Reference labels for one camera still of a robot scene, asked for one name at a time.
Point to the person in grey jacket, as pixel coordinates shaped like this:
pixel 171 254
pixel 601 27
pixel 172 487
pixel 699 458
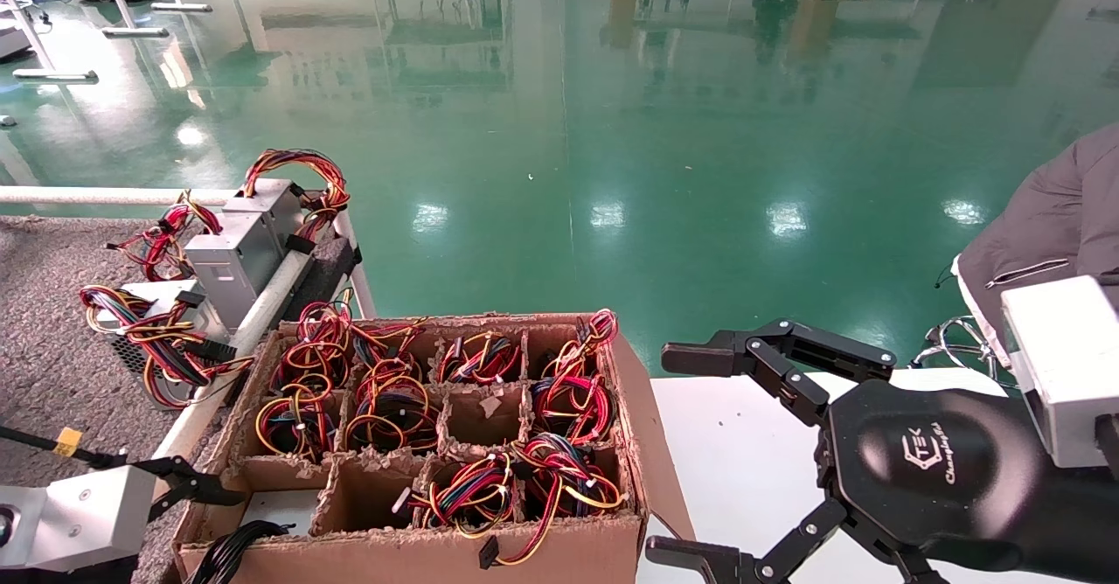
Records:
pixel 1049 217

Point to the black foam pad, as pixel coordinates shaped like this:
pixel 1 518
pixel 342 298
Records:
pixel 328 269

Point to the cardboard box with dividers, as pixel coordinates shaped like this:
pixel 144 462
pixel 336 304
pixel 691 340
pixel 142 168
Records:
pixel 568 553

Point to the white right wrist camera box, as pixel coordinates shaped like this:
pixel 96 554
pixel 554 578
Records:
pixel 1062 365

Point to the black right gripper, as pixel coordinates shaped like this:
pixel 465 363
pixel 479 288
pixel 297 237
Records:
pixel 927 462

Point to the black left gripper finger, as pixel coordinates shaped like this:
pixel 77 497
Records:
pixel 188 483

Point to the white table rail tube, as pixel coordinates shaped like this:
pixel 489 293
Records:
pixel 87 196
pixel 267 304

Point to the chrome stool frame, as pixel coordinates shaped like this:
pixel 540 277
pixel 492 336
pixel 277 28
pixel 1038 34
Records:
pixel 944 330

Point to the short white rail tube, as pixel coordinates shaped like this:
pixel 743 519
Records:
pixel 359 278

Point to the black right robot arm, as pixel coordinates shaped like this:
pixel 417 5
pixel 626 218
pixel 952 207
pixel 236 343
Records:
pixel 1088 523

